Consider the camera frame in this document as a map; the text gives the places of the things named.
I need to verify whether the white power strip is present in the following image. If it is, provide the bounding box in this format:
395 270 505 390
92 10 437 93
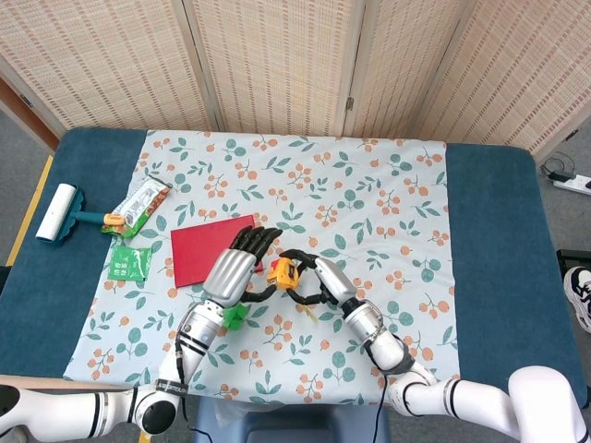
552 174 591 196

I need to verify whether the red hardcover book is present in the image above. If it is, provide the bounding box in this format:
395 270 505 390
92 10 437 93
170 214 265 289

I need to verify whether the floral berry print tablecloth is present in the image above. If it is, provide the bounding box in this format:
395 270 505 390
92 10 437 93
63 128 462 406

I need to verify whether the teal handled lint roller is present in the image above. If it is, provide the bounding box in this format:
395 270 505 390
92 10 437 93
35 183 127 245

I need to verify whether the black power cable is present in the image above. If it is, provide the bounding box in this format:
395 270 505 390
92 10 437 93
539 151 578 182

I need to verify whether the yellow tape measure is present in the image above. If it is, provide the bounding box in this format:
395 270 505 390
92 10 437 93
266 257 320 324

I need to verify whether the black and white sneaker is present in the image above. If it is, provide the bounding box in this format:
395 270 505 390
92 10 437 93
562 266 591 333

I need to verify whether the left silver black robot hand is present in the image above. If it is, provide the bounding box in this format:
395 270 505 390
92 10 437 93
201 225 283 309

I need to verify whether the green nut snack packet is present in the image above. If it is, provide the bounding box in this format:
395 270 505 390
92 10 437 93
101 177 173 239

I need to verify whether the woven rattan folding screen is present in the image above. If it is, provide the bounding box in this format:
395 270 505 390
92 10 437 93
0 0 591 158

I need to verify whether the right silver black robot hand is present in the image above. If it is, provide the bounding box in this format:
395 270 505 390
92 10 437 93
278 248 359 308

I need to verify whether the teal fabric table cover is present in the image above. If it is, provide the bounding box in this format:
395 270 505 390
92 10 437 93
0 126 590 407

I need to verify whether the black floor box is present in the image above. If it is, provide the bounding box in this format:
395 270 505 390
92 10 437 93
556 248 591 278

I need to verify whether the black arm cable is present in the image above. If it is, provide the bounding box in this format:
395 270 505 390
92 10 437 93
368 341 390 443

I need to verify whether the green tea sachet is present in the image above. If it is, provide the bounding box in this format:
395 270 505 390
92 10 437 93
107 245 153 282

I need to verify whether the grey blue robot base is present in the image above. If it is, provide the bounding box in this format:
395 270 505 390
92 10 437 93
193 396 393 443

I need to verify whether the blue and green toy block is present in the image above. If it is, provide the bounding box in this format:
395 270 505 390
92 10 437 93
222 304 248 331

